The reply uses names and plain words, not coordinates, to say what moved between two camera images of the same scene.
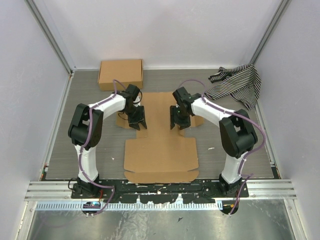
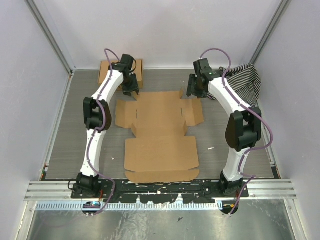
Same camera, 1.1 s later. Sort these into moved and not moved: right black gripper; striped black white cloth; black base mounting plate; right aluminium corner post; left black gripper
Moved: left black gripper; right black gripper
Not moved: striped black white cloth; black base mounting plate; right aluminium corner post
